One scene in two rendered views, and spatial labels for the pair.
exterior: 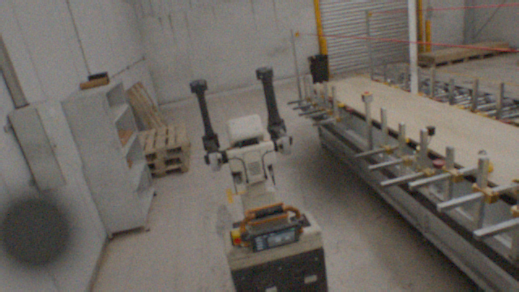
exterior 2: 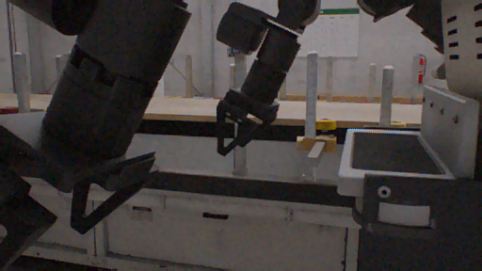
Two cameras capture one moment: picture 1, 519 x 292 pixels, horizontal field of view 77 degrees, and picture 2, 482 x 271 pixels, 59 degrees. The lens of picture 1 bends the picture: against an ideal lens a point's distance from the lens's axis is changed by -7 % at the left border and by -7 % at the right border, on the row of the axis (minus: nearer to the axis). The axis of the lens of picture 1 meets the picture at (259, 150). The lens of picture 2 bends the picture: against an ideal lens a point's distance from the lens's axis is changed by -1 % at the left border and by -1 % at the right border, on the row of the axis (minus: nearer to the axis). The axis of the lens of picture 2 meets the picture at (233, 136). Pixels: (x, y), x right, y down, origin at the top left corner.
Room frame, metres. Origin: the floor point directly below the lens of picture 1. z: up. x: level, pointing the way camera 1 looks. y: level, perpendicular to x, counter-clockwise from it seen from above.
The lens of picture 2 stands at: (2.09, 0.54, 1.13)
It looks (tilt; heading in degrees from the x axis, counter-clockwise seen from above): 10 degrees down; 293
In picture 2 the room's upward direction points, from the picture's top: straight up
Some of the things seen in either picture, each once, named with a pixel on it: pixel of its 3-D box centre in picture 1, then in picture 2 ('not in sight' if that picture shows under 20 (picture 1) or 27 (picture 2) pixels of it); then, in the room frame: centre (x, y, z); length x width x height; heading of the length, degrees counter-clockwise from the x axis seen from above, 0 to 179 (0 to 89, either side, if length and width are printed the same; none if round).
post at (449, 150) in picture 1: (448, 183); not in sight; (1.69, -1.05, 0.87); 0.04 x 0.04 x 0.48; 7
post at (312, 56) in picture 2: (384, 137); (311, 119); (2.43, -0.96, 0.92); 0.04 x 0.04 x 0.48; 7
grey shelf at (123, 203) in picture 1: (115, 156); not in sight; (3.65, 1.60, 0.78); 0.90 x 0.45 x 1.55; 7
